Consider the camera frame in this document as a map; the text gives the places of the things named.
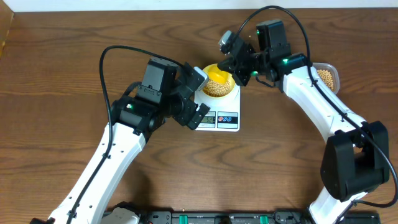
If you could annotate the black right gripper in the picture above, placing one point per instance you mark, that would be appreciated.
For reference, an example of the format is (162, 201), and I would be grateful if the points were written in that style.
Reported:
(231, 65)

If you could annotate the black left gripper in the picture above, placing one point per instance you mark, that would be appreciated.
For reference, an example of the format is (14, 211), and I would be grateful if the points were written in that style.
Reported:
(189, 109)

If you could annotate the yellow plastic measuring scoop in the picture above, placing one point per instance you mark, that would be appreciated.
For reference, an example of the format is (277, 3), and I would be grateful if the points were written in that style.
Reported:
(219, 77)

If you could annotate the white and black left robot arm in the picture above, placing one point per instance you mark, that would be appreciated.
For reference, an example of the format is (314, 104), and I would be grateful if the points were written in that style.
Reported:
(165, 91)

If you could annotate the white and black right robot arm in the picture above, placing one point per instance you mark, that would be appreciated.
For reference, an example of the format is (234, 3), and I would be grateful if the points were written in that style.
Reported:
(356, 156)

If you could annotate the soybeans in yellow bowl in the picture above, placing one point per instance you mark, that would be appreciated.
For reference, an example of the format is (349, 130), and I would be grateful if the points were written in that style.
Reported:
(215, 89)

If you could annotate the pale yellow bowl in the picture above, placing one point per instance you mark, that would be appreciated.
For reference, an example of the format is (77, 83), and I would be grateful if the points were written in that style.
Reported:
(214, 68)

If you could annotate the white digital kitchen scale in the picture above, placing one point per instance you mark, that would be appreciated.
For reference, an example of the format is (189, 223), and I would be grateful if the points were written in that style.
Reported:
(225, 111)

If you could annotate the soybeans in container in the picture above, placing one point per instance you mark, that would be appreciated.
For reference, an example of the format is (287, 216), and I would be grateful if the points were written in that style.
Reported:
(327, 78)

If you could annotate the clear plastic container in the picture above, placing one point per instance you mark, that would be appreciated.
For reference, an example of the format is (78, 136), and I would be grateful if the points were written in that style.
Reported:
(332, 69)

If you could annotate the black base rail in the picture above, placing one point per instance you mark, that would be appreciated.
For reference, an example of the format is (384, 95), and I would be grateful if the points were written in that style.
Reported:
(122, 215)

